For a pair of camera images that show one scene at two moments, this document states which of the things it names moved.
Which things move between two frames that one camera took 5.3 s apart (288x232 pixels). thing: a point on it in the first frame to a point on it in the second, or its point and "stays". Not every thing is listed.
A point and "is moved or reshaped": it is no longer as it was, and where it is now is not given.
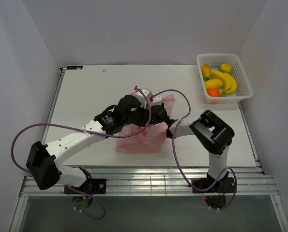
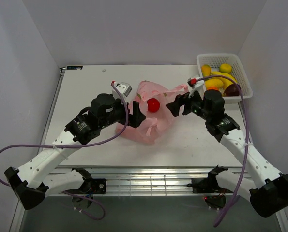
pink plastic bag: x=146 y=139 is moved or reshaped
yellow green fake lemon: x=225 y=68 stays
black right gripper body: x=152 y=121 to x=194 y=106
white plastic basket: x=244 y=90 stays
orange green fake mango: x=206 y=71 stays
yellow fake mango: x=213 y=83 stays
